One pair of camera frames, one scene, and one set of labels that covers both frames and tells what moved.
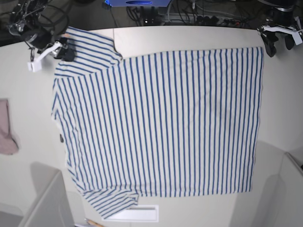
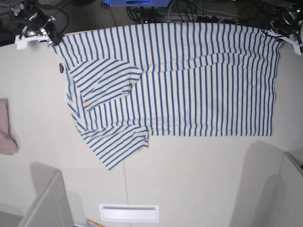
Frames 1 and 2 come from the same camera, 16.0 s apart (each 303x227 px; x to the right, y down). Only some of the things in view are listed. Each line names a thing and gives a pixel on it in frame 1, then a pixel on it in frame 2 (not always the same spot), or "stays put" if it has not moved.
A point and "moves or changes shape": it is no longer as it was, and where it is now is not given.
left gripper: x=42 y=39 -> x=37 y=21
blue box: x=138 y=3 stays put
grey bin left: x=50 y=207 stays put
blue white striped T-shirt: x=169 y=124 moves or changes shape
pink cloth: x=7 y=146 stays put
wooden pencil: x=93 y=222 stays put
